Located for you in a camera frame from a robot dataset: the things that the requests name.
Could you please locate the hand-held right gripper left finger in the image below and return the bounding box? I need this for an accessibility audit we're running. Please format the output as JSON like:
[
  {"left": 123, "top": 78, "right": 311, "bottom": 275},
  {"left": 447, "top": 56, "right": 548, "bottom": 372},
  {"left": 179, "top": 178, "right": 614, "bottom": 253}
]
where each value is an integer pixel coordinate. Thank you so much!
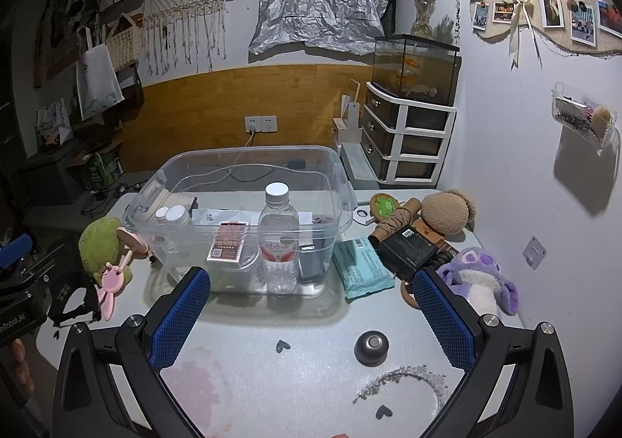
[{"left": 52, "top": 266, "right": 212, "bottom": 438}]

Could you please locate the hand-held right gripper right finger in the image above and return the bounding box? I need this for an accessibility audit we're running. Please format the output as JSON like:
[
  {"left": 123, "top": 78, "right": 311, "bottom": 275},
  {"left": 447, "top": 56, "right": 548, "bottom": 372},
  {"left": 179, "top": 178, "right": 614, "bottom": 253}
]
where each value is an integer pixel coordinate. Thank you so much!
[{"left": 412, "top": 267, "right": 575, "bottom": 438}]

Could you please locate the black printed box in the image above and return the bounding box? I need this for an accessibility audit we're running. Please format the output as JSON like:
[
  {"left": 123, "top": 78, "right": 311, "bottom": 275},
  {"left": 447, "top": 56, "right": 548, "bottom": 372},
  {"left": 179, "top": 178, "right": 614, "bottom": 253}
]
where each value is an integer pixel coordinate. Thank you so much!
[{"left": 376, "top": 225, "right": 440, "bottom": 281}]

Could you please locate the teal wet wipes packet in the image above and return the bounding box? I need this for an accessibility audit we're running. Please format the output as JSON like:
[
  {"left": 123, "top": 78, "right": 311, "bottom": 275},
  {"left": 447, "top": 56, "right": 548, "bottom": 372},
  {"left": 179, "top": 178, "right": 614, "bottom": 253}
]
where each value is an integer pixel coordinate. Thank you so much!
[{"left": 332, "top": 238, "right": 395, "bottom": 301}]

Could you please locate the clear plastic storage container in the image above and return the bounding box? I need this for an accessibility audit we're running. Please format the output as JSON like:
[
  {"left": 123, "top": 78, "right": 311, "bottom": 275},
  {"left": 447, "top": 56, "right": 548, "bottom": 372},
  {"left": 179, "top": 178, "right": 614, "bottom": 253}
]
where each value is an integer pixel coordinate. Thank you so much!
[{"left": 121, "top": 145, "right": 358, "bottom": 299}]

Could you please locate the person's left hand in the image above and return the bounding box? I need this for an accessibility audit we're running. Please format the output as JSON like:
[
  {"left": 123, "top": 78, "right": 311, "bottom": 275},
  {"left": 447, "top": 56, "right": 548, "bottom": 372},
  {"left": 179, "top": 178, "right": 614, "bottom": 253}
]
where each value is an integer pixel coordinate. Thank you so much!
[{"left": 10, "top": 338, "right": 36, "bottom": 393}]

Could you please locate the purple plush toy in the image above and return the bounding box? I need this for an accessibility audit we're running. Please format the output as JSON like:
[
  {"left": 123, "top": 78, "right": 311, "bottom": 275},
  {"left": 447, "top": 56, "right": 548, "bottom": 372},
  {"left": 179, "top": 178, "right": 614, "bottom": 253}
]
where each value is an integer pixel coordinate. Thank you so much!
[{"left": 435, "top": 246, "right": 518, "bottom": 317}]

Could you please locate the pink bunny toy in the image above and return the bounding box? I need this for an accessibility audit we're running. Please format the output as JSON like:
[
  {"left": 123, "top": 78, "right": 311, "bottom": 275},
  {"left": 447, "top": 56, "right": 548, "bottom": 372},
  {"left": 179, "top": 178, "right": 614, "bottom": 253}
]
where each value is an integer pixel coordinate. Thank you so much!
[{"left": 94, "top": 251, "right": 134, "bottom": 322}]

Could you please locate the pearl tiara headband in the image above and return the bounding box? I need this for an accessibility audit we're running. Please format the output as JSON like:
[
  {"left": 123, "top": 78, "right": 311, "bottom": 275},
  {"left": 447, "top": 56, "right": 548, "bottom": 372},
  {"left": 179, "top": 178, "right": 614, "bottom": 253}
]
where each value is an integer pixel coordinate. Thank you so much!
[{"left": 352, "top": 366, "right": 448, "bottom": 412}]

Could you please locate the pink round hand fan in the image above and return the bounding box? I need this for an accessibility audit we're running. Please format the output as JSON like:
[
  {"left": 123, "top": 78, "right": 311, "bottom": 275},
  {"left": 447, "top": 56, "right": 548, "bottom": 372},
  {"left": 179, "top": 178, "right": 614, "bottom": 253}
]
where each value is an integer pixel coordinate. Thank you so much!
[{"left": 117, "top": 225, "right": 151, "bottom": 259}]

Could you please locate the clear jar with red label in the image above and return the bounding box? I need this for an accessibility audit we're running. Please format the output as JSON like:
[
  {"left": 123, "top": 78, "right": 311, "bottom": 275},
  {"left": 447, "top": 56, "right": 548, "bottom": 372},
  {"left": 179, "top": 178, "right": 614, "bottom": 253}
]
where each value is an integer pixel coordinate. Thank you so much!
[{"left": 206, "top": 219, "right": 260, "bottom": 290}]

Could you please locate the green plush toy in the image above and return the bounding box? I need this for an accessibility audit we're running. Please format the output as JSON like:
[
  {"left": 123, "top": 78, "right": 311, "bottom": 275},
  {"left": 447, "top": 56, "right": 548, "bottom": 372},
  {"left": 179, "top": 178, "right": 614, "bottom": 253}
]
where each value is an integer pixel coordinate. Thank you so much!
[{"left": 78, "top": 217, "right": 134, "bottom": 286}]

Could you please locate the small white pill bottle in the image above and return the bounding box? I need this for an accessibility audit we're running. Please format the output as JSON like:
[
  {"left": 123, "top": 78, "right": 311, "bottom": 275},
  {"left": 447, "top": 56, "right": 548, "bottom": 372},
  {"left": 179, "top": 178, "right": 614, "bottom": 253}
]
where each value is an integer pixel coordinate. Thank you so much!
[
  {"left": 154, "top": 208, "right": 171, "bottom": 244},
  {"left": 168, "top": 205, "right": 192, "bottom": 254}
]

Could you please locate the twine spool on cardboard tube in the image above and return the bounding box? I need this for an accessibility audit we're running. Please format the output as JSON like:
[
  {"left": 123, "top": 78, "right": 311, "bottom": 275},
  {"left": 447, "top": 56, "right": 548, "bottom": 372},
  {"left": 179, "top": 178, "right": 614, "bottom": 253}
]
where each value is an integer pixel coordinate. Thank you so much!
[{"left": 368, "top": 197, "right": 421, "bottom": 249}]

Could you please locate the cork coaster with green cactus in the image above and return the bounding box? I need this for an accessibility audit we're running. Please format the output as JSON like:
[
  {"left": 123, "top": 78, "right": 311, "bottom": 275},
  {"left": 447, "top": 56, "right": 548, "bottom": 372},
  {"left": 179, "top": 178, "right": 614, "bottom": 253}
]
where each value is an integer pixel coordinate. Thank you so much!
[{"left": 369, "top": 192, "right": 404, "bottom": 220}]

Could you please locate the clear water bottle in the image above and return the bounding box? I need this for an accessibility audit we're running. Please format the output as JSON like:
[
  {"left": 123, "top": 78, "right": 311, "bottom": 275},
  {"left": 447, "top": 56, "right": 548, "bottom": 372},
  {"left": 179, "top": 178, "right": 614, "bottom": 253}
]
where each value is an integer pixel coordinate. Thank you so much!
[{"left": 257, "top": 182, "right": 301, "bottom": 295}]

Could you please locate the grey power bank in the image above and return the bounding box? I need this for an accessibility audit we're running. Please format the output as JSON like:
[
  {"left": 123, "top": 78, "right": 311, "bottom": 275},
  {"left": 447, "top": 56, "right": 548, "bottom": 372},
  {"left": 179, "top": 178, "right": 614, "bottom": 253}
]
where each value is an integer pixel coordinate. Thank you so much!
[{"left": 297, "top": 244, "right": 327, "bottom": 286}]

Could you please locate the green box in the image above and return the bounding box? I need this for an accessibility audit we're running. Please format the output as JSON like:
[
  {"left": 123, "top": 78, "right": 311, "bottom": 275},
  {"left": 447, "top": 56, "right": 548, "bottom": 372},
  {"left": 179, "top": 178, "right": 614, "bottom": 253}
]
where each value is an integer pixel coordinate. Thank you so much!
[{"left": 87, "top": 152, "right": 124, "bottom": 191}]

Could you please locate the grey flat box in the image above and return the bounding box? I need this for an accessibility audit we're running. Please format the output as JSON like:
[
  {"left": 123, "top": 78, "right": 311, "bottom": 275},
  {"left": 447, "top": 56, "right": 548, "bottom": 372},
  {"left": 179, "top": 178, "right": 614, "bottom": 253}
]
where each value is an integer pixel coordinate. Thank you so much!
[{"left": 340, "top": 143, "right": 380, "bottom": 183}]

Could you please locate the printed snack bag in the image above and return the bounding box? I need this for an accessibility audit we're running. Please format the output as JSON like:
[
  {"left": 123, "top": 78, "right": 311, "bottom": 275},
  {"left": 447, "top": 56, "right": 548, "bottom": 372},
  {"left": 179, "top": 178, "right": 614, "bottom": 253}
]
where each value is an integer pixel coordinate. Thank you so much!
[{"left": 36, "top": 100, "right": 73, "bottom": 152}]

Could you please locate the white drawer unit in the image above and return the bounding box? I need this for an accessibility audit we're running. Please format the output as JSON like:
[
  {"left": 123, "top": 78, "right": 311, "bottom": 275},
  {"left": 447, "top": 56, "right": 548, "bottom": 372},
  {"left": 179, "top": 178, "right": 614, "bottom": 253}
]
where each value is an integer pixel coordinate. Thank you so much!
[{"left": 360, "top": 81, "right": 458, "bottom": 185}]

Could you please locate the white desk organizer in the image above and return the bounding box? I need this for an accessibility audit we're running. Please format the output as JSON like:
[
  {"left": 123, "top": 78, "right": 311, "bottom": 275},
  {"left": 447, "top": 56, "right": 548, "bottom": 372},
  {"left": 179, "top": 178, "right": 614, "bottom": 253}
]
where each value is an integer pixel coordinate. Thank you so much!
[{"left": 333, "top": 95, "right": 363, "bottom": 147}]

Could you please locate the white tote bag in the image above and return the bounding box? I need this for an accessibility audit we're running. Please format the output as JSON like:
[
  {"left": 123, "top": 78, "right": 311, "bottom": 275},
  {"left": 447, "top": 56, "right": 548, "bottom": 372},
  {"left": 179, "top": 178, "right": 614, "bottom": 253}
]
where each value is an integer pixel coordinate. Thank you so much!
[{"left": 75, "top": 27, "right": 126, "bottom": 121}]

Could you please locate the glass fish tank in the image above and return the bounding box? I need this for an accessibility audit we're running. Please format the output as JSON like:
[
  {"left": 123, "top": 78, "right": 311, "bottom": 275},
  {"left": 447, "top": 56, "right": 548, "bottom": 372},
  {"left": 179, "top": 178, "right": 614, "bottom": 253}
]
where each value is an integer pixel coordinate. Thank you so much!
[{"left": 372, "top": 34, "right": 461, "bottom": 107}]

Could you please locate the woven basket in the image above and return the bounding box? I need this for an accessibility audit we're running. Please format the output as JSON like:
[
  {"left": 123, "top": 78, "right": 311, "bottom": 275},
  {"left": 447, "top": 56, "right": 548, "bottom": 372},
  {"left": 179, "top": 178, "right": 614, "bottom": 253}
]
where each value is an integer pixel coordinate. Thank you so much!
[{"left": 104, "top": 13, "right": 142, "bottom": 70}]

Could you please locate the white ribbon bow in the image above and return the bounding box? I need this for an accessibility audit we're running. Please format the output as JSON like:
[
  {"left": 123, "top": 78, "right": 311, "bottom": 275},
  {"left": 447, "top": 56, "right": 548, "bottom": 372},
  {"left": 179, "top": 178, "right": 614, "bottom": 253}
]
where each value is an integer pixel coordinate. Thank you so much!
[{"left": 508, "top": 0, "right": 535, "bottom": 72}]

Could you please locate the wooden ring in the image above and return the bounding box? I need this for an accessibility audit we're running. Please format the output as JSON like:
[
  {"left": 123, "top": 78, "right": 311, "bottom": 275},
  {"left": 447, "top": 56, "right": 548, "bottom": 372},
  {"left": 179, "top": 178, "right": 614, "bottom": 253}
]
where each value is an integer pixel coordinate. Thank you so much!
[{"left": 399, "top": 280, "right": 423, "bottom": 310}]

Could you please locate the clear adhesive wall hook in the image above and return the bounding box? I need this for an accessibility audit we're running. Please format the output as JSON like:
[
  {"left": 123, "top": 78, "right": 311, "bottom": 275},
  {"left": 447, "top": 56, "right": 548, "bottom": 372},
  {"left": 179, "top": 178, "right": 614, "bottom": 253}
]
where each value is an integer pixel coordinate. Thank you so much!
[{"left": 522, "top": 236, "right": 546, "bottom": 269}]

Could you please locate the white cable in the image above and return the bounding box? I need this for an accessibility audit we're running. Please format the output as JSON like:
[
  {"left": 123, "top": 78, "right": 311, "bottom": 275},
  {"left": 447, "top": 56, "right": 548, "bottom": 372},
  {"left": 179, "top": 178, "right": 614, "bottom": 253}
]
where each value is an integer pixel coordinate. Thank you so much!
[{"left": 170, "top": 131, "right": 295, "bottom": 188}]

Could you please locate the white wall outlet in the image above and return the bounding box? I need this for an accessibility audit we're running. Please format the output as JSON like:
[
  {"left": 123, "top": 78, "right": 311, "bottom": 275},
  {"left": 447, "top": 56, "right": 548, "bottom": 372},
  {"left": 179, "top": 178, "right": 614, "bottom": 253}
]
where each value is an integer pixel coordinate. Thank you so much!
[{"left": 244, "top": 115, "right": 278, "bottom": 134}]

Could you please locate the clear wall organizer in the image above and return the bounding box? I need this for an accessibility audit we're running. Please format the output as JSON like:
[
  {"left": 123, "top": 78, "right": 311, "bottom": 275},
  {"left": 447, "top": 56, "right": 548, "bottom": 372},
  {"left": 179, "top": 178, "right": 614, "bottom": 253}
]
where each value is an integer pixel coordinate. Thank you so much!
[{"left": 551, "top": 82, "right": 618, "bottom": 147}]

